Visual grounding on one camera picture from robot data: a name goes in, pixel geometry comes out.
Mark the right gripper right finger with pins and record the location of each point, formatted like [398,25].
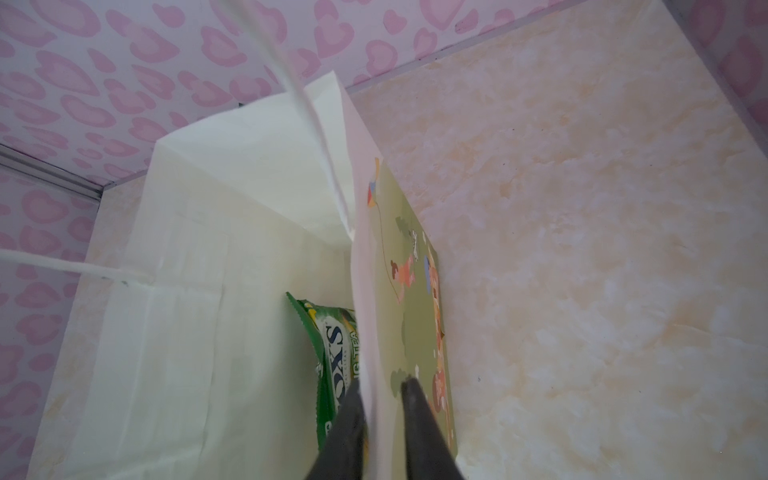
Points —
[427,454]

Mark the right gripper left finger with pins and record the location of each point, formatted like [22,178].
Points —
[342,456]

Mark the green yellow Fox's bag front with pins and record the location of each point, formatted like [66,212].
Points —
[333,333]

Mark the white paper bag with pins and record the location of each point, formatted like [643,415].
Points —
[203,369]

